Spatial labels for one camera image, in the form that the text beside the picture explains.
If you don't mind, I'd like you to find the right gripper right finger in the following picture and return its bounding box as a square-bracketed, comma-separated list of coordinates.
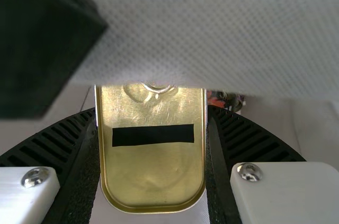
[204, 104, 339, 224]

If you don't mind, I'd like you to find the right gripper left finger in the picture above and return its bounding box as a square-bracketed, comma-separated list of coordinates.
[0, 107, 103, 224]

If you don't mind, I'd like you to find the rectangular gold tin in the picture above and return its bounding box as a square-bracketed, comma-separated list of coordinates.
[94, 83, 208, 214]

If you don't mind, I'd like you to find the dark grey bag with straps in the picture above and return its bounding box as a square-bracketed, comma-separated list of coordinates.
[0, 0, 339, 165]

